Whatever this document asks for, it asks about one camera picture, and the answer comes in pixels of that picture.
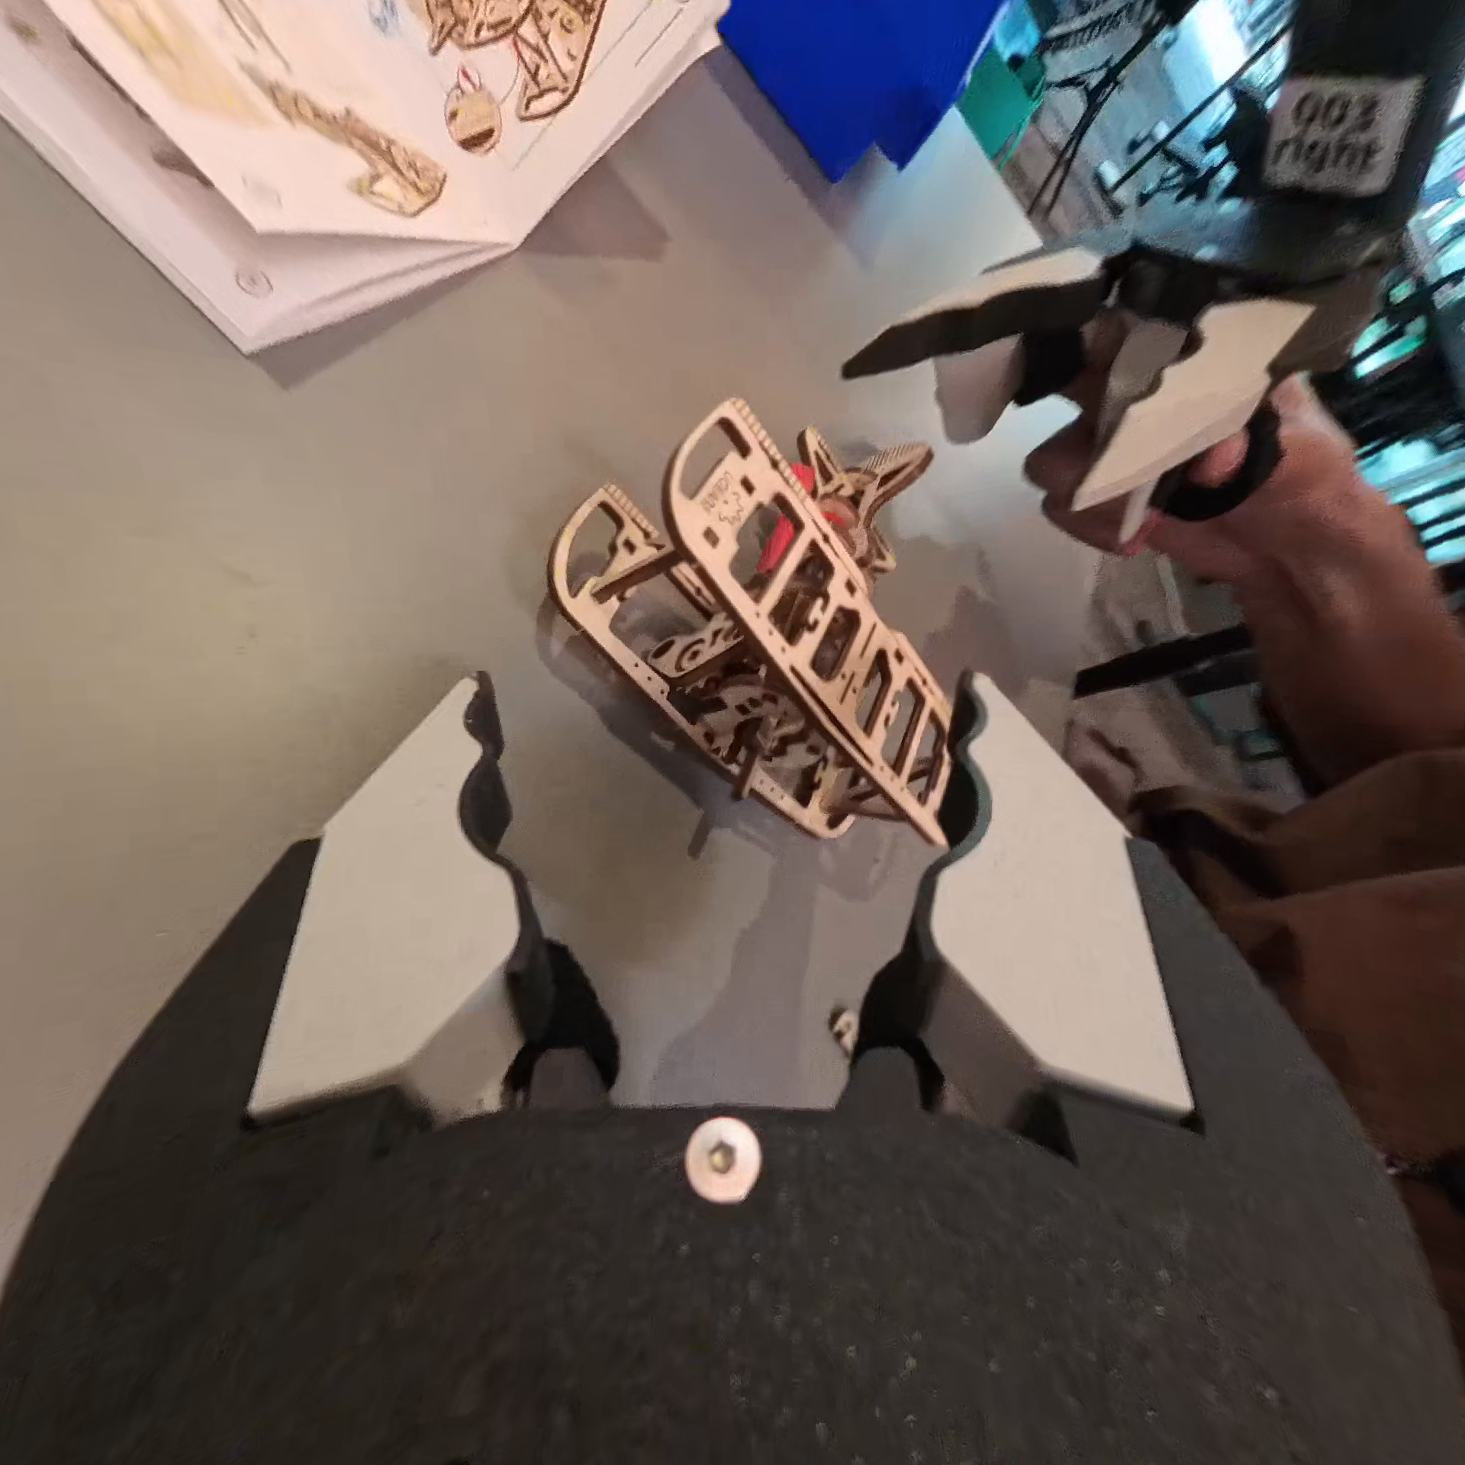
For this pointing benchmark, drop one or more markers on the person's right hand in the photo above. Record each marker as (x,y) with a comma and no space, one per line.
(1282,550)

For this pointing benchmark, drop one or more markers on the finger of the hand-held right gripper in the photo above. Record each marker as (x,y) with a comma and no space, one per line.
(974,378)
(1202,412)

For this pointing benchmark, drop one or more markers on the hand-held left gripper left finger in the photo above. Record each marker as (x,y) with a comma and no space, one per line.
(389,916)

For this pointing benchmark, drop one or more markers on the person's right forearm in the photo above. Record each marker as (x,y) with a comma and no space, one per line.
(1373,916)

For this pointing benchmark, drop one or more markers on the blue plastic bin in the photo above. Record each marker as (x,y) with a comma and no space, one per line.
(846,81)

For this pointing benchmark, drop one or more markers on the wooden model airplane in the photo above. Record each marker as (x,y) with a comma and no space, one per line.
(721,498)

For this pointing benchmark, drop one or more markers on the grey desk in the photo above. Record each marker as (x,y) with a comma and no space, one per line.
(287,515)

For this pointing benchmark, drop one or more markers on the illustrated instruction booklet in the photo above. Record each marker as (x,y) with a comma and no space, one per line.
(229,139)

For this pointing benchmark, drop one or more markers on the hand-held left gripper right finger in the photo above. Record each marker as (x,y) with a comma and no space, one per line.
(1054,916)

